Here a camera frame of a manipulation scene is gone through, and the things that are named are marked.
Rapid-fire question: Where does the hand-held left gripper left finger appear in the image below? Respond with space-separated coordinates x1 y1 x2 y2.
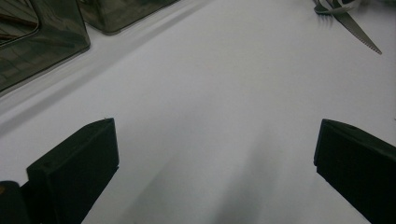
26 118 120 224

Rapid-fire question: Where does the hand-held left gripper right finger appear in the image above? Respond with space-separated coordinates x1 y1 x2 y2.
313 119 396 224

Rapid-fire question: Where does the smoky transparent plastic bin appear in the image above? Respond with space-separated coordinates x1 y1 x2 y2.
76 0 181 35
0 0 92 92

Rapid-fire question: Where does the metal knife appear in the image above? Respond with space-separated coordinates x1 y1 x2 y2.
323 0 383 56

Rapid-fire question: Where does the metal fork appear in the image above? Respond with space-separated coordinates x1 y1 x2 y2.
313 0 353 16

